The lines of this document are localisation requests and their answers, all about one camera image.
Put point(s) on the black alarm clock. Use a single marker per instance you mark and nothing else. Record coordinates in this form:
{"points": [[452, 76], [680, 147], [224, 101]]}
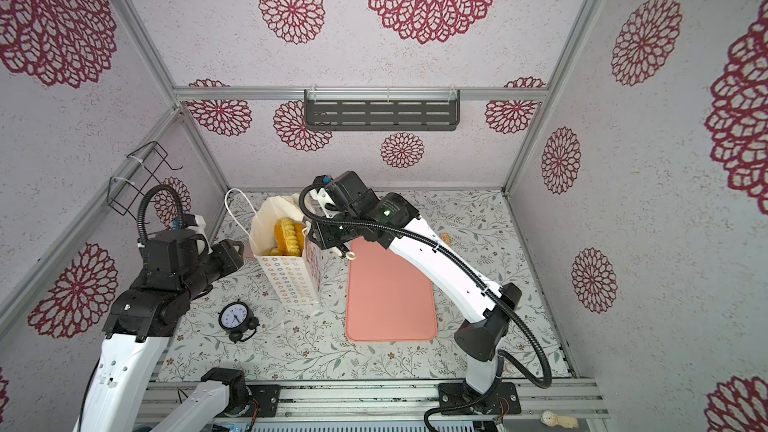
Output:
{"points": [[238, 321]]}

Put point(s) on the pink plastic tray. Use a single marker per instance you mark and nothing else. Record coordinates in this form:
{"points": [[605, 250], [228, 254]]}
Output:
{"points": [[388, 299]]}

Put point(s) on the braided yellow bread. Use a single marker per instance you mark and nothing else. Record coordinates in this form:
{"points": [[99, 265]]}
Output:
{"points": [[289, 237]]}

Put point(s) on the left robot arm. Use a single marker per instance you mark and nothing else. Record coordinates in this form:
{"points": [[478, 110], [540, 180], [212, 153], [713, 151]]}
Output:
{"points": [[139, 326]]}

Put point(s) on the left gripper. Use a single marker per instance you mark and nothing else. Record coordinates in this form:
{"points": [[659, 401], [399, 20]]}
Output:
{"points": [[228, 256]]}

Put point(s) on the dark grey wall shelf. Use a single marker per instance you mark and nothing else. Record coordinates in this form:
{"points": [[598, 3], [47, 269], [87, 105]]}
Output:
{"points": [[386, 111]]}

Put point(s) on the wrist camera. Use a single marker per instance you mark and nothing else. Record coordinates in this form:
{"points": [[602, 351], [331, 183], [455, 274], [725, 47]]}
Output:
{"points": [[351, 189], [173, 250]]}

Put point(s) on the small cream figurine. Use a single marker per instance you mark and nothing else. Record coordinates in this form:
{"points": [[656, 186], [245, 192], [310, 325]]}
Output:
{"points": [[552, 420]]}

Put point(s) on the white printed paper bag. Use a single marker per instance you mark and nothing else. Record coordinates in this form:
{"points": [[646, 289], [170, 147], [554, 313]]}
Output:
{"points": [[296, 280]]}

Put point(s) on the black wire wall rack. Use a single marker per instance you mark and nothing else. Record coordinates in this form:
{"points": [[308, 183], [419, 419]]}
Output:
{"points": [[145, 166]]}

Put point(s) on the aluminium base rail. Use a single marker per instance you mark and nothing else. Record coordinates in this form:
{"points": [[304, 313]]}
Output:
{"points": [[516, 404]]}

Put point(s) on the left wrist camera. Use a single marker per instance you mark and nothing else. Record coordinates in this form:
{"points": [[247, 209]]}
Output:
{"points": [[173, 250]]}

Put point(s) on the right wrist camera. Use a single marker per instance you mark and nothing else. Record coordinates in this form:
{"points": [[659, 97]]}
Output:
{"points": [[351, 189]]}

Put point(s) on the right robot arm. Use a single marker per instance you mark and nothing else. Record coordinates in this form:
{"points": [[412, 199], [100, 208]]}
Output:
{"points": [[393, 223]]}

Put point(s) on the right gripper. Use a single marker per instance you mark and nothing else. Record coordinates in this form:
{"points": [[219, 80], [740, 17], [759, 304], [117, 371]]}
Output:
{"points": [[327, 238]]}

